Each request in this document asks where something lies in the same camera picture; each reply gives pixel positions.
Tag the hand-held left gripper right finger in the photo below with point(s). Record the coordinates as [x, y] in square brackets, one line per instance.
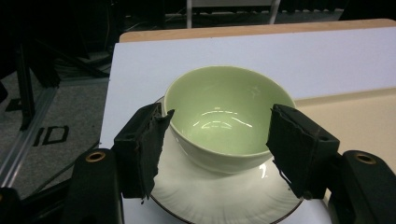
[299, 146]

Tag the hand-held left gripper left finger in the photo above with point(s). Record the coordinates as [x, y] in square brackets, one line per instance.
[137, 155]

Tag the green ceramic bowl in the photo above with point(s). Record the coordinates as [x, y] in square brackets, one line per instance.
[224, 119]

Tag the white ribbed plate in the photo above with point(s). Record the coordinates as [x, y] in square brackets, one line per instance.
[218, 193]

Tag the beige mat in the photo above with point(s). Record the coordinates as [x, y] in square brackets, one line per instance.
[355, 121]

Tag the black metal stand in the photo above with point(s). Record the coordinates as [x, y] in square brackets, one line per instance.
[28, 62]

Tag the white metal stand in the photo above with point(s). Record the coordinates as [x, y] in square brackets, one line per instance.
[232, 11]

